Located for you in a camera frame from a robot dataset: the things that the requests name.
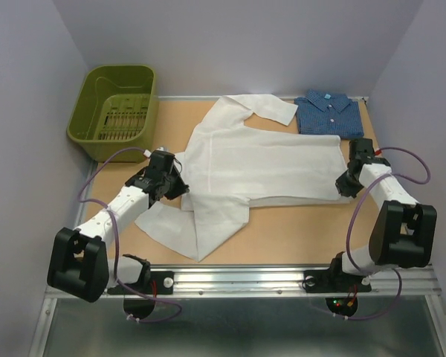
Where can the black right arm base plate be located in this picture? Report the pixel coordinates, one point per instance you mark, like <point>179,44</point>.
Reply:
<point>323,281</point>

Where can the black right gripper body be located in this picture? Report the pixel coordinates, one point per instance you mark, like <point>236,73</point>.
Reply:
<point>348,184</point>

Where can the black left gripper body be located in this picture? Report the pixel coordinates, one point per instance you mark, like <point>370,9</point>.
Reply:
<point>174,184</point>

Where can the folded blue checked shirt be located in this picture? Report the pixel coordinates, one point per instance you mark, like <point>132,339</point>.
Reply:
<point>326,113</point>

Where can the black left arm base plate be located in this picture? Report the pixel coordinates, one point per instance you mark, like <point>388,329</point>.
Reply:
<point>148,281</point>

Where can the aluminium mounting rail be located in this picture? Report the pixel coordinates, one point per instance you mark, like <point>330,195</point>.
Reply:
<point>287,281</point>

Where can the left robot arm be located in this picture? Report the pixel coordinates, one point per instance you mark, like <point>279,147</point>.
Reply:
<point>79,260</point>

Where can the green plastic laundry basket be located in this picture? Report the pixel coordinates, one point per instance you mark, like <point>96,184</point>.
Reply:
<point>117,108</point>

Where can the white long sleeve shirt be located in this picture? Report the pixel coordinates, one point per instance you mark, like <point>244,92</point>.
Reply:
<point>231,168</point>

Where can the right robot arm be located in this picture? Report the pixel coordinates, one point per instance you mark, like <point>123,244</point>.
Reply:
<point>404,230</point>

